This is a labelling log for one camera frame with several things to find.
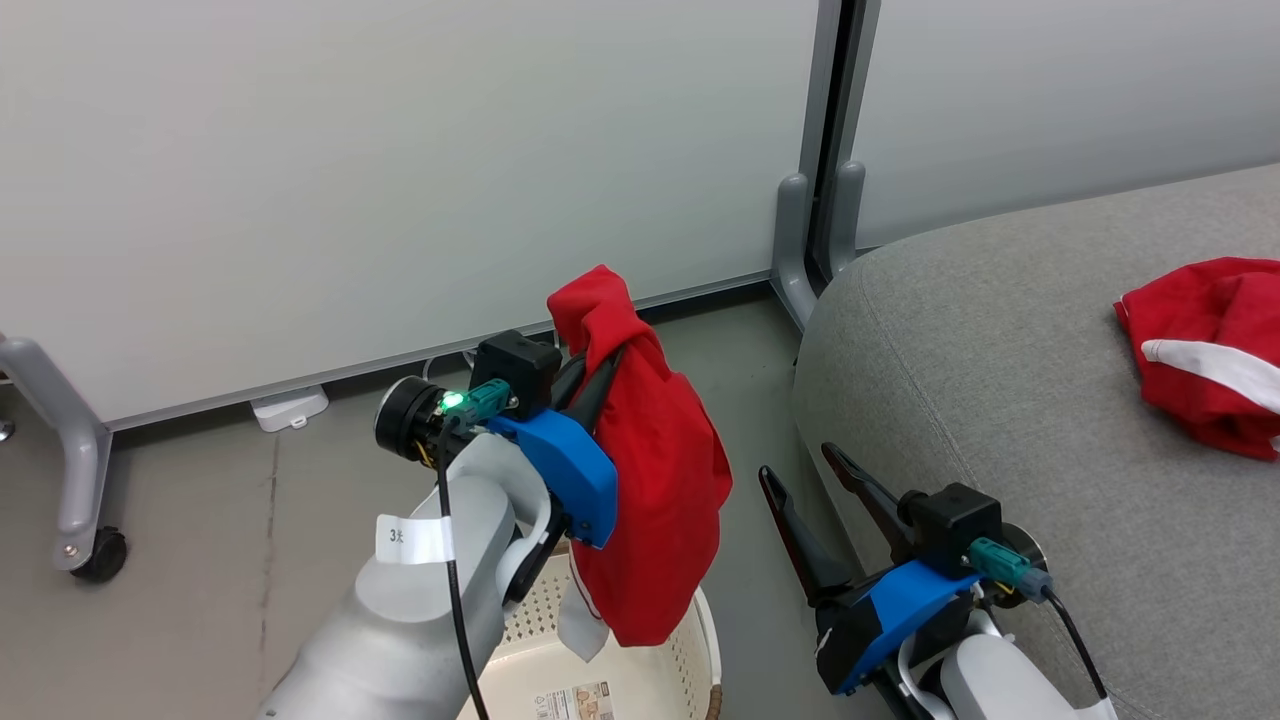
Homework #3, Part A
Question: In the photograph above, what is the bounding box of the printed basket sticker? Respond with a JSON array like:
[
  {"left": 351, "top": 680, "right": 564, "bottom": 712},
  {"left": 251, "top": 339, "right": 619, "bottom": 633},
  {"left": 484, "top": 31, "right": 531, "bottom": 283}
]
[{"left": 535, "top": 682, "right": 616, "bottom": 720}]

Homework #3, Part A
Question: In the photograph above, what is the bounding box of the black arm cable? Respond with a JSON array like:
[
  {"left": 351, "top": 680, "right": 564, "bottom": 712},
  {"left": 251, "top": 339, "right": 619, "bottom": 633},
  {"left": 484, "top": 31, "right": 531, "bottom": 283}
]
[
  {"left": 1042, "top": 588, "right": 1113, "bottom": 703},
  {"left": 436, "top": 420, "right": 491, "bottom": 720}
]

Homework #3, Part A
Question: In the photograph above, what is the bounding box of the white floor bracket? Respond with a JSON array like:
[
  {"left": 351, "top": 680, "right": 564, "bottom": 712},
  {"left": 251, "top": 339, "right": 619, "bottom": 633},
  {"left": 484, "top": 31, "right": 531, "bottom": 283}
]
[{"left": 250, "top": 385, "right": 329, "bottom": 433}]

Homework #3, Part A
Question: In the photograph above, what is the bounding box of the white tape label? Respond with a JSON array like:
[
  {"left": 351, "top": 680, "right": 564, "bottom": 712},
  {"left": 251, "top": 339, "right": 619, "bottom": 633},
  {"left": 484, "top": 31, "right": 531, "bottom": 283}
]
[{"left": 375, "top": 513, "right": 456, "bottom": 566}]

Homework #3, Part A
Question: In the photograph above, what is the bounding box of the teal left cable connector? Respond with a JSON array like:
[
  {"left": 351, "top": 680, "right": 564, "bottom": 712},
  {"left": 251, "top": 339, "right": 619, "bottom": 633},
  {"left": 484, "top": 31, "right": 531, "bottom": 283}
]
[{"left": 440, "top": 378, "right": 516, "bottom": 426}]

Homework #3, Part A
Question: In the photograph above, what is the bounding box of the plain red garment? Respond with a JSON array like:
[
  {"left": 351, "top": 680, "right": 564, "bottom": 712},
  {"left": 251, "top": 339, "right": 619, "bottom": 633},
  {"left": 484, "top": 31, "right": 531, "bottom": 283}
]
[{"left": 547, "top": 264, "right": 734, "bottom": 663}]

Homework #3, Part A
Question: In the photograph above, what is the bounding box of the black caster wheel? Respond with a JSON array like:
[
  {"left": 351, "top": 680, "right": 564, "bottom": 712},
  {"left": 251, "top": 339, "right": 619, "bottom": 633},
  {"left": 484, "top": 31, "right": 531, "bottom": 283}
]
[{"left": 70, "top": 527, "right": 129, "bottom": 584}]

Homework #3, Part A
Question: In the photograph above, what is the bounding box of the grey partition leg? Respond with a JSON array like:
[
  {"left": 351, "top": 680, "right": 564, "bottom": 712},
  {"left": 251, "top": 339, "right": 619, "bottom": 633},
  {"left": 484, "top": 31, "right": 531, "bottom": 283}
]
[{"left": 0, "top": 335, "right": 113, "bottom": 573}]

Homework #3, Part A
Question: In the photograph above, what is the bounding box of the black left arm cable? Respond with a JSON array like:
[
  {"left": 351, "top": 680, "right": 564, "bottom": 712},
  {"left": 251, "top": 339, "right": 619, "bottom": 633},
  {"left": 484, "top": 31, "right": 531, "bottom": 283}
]
[{"left": 436, "top": 420, "right": 491, "bottom": 720}]

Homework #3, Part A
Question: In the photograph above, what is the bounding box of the cream perforated laundry basket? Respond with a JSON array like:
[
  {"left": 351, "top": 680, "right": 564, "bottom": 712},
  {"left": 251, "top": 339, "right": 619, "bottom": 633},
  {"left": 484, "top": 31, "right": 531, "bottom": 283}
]
[{"left": 455, "top": 545, "right": 723, "bottom": 720}]

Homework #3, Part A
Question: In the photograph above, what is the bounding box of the red garment with white stripe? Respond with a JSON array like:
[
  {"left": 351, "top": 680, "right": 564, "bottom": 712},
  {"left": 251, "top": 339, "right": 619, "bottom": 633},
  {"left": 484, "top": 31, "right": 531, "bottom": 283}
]
[{"left": 1113, "top": 257, "right": 1280, "bottom": 463}]

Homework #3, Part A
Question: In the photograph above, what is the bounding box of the teal cable connector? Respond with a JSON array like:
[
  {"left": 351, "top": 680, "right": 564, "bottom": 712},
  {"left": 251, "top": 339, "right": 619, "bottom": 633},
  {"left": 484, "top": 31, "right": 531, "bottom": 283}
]
[
  {"left": 968, "top": 537, "right": 1053, "bottom": 603},
  {"left": 440, "top": 378, "right": 516, "bottom": 426}
]

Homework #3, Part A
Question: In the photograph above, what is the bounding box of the teal right cable connector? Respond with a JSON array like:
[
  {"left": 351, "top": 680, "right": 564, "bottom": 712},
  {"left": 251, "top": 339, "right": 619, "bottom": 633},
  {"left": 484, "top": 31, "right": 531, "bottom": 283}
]
[{"left": 968, "top": 537, "right": 1053, "bottom": 603}]

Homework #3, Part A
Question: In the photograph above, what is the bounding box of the grey partition post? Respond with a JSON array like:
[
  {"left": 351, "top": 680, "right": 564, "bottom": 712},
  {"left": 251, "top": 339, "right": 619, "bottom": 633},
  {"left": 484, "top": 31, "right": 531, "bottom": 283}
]
[{"left": 770, "top": 0, "right": 886, "bottom": 331}]

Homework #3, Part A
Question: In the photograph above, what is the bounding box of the grey fabric sofa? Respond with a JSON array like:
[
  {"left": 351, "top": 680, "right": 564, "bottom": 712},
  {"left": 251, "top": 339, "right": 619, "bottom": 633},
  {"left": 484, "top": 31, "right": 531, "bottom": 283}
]
[{"left": 792, "top": 163, "right": 1280, "bottom": 720}]

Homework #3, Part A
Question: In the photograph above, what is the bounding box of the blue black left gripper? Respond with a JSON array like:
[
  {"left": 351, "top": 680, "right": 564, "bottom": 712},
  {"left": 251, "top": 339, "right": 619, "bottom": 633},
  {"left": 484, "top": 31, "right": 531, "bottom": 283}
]
[{"left": 488, "top": 345, "right": 627, "bottom": 550}]

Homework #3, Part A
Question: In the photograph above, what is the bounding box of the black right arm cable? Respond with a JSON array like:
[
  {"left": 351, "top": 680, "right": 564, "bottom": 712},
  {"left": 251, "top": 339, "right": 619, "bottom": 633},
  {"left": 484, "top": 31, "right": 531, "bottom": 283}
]
[{"left": 1042, "top": 588, "right": 1113, "bottom": 703}]

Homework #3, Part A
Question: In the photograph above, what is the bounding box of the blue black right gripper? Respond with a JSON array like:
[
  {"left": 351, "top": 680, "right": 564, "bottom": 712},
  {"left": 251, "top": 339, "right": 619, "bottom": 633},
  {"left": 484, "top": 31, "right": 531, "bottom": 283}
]
[{"left": 757, "top": 443, "right": 987, "bottom": 697}]

